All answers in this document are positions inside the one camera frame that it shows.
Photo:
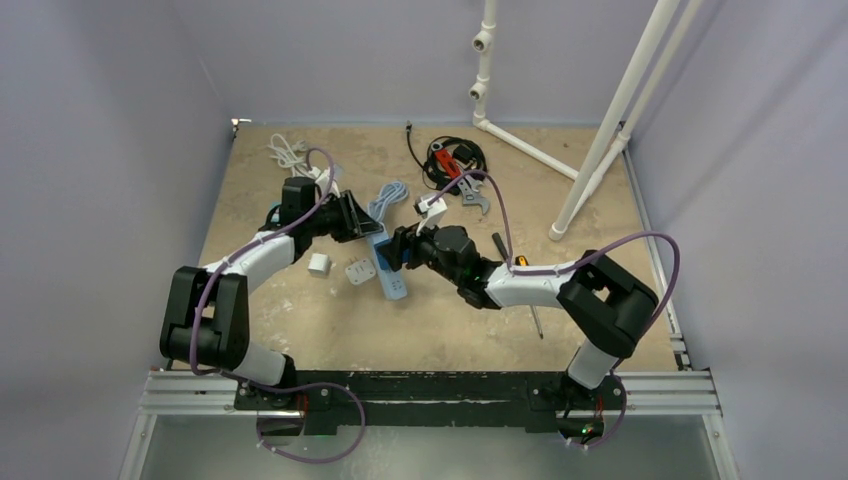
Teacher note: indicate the teal power strip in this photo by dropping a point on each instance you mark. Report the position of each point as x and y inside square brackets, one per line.
[272, 216]

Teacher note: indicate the white pvc pipe frame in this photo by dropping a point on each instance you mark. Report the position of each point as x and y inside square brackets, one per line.
[582, 62]

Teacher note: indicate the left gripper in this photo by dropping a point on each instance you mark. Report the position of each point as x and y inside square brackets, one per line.
[361, 224]

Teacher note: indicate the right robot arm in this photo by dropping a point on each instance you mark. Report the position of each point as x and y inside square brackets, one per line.
[609, 305]

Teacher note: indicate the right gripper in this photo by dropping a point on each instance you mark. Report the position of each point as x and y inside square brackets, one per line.
[403, 245]

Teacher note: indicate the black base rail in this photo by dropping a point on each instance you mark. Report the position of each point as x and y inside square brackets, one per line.
[534, 401]

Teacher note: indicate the white grey adapter block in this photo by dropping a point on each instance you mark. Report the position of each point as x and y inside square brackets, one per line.
[360, 271]

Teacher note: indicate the black handle hammer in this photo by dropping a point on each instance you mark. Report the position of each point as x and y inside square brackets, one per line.
[501, 248]

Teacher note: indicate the white charger plug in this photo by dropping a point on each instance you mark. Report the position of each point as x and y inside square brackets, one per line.
[319, 265]

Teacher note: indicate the blue power strip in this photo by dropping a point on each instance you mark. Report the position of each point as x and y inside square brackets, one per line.
[392, 283]

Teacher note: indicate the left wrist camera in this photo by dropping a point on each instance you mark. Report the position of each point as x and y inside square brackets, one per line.
[323, 180]

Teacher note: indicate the red adjustable wrench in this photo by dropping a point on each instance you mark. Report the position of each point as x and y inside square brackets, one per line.
[445, 154]

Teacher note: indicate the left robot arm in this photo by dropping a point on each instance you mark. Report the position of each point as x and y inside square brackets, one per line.
[206, 320]

